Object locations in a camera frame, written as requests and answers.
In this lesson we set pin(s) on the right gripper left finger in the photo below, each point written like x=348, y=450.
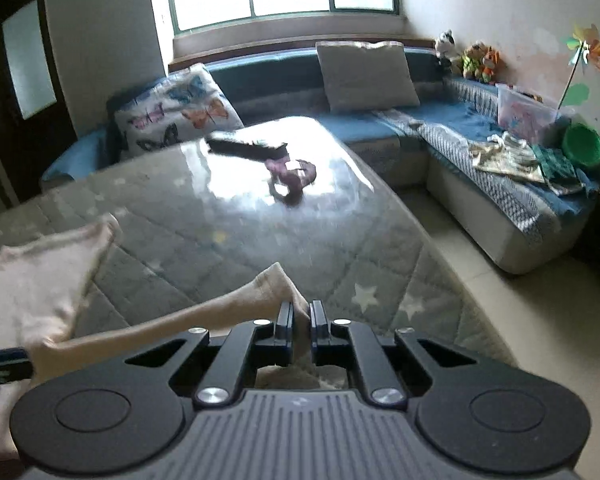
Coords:
x=238, y=356

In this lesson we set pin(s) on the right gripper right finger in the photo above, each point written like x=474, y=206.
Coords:
x=355, y=347

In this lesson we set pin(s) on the cream beige garment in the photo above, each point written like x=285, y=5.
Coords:
x=49, y=306

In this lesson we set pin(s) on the black remote control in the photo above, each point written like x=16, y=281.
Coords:
x=230, y=144

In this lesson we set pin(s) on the blue sectional sofa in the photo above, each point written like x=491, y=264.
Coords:
x=520, y=225

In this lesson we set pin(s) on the butterfly print pillow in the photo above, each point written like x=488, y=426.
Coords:
x=182, y=107

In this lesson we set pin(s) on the pale patterned clothing on sofa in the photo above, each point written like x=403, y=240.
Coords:
x=507, y=156

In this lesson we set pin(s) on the grey plain pillow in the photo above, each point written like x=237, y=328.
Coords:
x=360, y=76

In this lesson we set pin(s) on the dark wooden door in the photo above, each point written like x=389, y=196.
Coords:
x=35, y=124

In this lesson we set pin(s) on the dark green clothing on sofa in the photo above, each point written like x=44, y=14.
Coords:
x=559, y=174

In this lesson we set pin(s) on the clear plastic storage box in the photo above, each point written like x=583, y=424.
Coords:
x=526, y=118

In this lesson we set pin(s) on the yellow green plush toy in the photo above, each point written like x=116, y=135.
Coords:
x=472, y=60

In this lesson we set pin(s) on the green plastic bucket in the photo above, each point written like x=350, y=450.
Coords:
x=581, y=145

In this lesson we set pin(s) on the black white plush toy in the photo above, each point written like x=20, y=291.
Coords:
x=447, y=53

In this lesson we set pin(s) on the orange tiger plush toy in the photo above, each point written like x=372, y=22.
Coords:
x=489, y=65

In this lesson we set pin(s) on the colourful paper pinwheel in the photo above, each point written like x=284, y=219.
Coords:
x=584, y=45

